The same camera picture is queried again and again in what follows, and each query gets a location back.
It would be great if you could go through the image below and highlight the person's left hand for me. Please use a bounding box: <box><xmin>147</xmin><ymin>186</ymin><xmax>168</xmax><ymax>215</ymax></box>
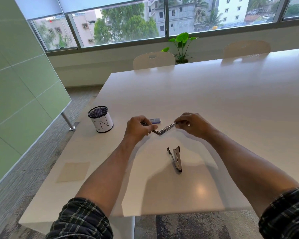
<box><xmin>124</xmin><ymin>116</ymin><xmax>158</xmax><ymax>142</ymax></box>

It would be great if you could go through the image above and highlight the person's right hand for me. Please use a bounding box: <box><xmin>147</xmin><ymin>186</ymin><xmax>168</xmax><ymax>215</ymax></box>
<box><xmin>174</xmin><ymin>112</ymin><xmax>215</xmax><ymax>140</ymax></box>

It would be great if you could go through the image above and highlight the silver stapler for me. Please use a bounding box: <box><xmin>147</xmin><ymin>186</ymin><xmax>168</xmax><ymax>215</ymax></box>
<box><xmin>167</xmin><ymin>146</ymin><xmax>182</xmax><ymax>172</ymax></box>
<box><xmin>143</xmin><ymin>122</ymin><xmax>177</xmax><ymax>136</ymax></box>

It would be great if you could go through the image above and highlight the person's left forearm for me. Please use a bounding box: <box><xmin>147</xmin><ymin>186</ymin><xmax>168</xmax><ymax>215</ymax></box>
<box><xmin>75</xmin><ymin>134</ymin><xmax>150</xmax><ymax>218</ymax></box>

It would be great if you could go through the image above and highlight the person's right forearm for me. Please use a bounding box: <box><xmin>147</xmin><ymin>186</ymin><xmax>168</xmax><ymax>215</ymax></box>
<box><xmin>202</xmin><ymin>127</ymin><xmax>299</xmax><ymax>218</ymax></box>

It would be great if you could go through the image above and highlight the closed silver stapler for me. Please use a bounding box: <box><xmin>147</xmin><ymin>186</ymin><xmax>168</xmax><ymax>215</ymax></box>
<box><xmin>167</xmin><ymin>146</ymin><xmax>182</xmax><ymax>172</ymax></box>

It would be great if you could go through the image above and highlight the black mesh pen holder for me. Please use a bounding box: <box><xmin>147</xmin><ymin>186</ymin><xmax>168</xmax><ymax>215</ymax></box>
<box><xmin>87</xmin><ymin>106</ymin><xmax>114</xmax><ymax>133</ymax></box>

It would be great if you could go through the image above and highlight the white chair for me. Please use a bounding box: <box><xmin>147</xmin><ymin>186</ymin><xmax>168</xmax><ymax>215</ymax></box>
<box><xmin>133</xmin><ymin>52</ymin><xmax>176</xmax><ymax>70</ymax></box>
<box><xmin>223</xmin><ymin>40</ymin><xmax>271</xmax><ymax>59</ymax></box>

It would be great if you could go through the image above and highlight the green potted plant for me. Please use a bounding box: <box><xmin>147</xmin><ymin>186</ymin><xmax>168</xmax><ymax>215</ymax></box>
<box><xmin>161</xmin><ymin>32</ymin><xmax>198</xmax><ymax>64</ymax></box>

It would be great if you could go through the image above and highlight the metal partition leg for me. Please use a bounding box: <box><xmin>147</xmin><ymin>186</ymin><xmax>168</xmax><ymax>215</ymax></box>
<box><xmin>61</xmin><ymin>112</ymin><xmax>76</xmax><ymax>131</ymax></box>

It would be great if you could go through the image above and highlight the beige paper sheet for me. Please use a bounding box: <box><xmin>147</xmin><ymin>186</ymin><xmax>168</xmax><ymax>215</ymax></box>
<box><xmin>56</xmin><ymin>162</ymin><xmax>91</xmax><ymax>183</ymax></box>

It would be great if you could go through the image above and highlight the plaid left sleeve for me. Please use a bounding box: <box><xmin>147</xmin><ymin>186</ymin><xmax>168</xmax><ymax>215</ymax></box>
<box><xmin>45</xmin><ymin>197</ymin><xmax>114</xmax><ymax>239</ymax></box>

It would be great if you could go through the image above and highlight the plaid sleeve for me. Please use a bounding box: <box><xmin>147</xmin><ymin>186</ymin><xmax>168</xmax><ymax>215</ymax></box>
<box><xmin>258</xmin><ymin>187</ymin><xmax>299</xmax><ymax>239</ymax></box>
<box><xmin>45</xmin><ymin>197</ymin><xmax>114</xmax><ymax>239</ymax></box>

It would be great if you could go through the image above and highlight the green glass partition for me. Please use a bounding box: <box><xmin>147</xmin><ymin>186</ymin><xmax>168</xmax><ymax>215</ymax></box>
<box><xmin>0</xmin><ymin>0</ymin><xmax>72</xmax><ymax>192</ymax></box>

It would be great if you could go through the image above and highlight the plaid right sleeve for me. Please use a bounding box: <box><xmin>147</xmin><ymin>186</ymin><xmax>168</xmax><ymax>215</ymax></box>
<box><xmin>258</xmin><ymin>187</ymin><xmax>299</xmax><ymax>239</ymax></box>

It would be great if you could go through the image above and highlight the white roller blind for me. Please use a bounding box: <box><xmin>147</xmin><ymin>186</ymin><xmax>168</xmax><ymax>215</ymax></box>
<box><xmin>13</xmin><ymin>0</ymin><xmax>155</xmax><ymax>21</ymax></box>

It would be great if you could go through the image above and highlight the window frame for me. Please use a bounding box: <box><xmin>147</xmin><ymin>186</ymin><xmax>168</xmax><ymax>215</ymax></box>
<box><xmin>27</xmin><ymin>0</ymin><xmax>299</xmax><ymax>57</ymax></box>

